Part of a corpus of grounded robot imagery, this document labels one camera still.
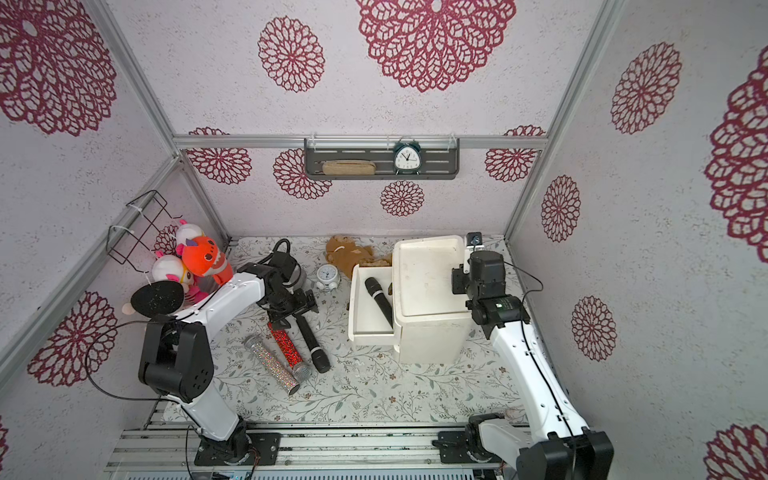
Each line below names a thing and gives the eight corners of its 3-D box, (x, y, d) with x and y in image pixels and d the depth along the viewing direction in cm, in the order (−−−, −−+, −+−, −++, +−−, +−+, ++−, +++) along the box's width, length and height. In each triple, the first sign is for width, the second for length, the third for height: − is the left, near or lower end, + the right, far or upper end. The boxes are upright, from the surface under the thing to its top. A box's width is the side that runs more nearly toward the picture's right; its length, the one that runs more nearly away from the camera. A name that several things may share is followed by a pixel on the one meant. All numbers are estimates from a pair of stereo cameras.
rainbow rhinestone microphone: (247, 345, 93) (243, 340, 90) (259, 336, 95) (254, 331, 92) (290, 397, 83) (287, 393, 80) (302, 386, 85) (299, 382, 82)
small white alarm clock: (317, 291, 107) (314, 282, 102) (320, 272, 112) (317, 263, 108) (337, 291, 107) (335, 282, 102) (339, 272, 112) (338, 263, 108)
